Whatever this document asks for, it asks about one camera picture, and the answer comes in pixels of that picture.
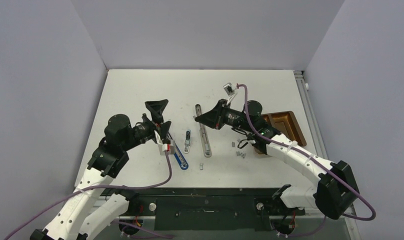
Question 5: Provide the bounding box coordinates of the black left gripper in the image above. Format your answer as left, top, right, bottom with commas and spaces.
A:
121, 100, 171, 152

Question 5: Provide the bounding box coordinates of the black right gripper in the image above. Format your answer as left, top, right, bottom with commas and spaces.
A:
196, 99, 254, 133

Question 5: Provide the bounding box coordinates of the silver black stapler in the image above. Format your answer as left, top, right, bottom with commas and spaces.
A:
195, 104, 212, 158

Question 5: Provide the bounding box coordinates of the light blue staple box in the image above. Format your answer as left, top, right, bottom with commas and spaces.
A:
184, 129, 192, 154

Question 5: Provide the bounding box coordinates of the blue stapler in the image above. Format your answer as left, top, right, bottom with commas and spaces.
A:
168, 133, 189, 170

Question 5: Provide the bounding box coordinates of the brown plastic divided tray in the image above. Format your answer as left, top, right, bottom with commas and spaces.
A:
260, 111, 307, 147

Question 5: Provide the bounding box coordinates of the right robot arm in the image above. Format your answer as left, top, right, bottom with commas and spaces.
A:
195, 99, 359, 220

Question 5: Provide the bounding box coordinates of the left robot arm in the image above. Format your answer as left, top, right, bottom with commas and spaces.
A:
30, 99, 174, 240

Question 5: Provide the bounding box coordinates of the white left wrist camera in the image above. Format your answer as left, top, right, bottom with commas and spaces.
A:
154, 130, 176, 155

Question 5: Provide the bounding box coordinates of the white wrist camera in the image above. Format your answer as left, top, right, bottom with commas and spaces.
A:
223, 82, 239, 106
154, 130, 176, 155

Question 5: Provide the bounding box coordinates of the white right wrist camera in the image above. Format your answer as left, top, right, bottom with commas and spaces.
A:
223, 82, 239, 106

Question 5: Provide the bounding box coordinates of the aluminium frame rail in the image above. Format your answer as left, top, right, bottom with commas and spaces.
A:
57, 70, 359, 221

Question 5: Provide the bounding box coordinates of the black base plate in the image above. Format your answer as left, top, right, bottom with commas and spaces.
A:
96, 187, 315, 231

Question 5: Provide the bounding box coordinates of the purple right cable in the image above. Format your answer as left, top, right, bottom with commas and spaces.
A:
236, 83, 377, 239

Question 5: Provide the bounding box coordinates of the purple cable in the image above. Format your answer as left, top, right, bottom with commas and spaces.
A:
3, 145, 175, 240
236, 83, 377, 239

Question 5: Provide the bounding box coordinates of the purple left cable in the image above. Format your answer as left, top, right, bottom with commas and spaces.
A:
3, 145, 175, 240

